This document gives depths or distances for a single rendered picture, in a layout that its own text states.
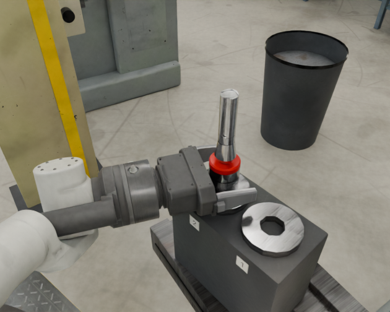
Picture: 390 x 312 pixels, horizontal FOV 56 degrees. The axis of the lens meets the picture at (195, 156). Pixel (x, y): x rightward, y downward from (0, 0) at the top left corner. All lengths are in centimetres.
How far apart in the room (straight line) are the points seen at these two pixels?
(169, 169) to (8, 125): 140
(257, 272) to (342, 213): 167
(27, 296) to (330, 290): 100
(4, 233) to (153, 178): 19
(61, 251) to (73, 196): 7
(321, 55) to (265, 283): 211
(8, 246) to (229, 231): 29
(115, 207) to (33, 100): 138
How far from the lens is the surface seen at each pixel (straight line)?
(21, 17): 170
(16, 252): 43
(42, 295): 141
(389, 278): 202
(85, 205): 49
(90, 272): 189
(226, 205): 53
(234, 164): 54
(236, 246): 54
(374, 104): 315
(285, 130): 237
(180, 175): 53
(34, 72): 178
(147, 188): 50
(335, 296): 75
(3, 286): 41
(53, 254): 47
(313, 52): 255
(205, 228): 57
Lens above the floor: 156
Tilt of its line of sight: 41 degrees down
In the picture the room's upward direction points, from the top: straight up
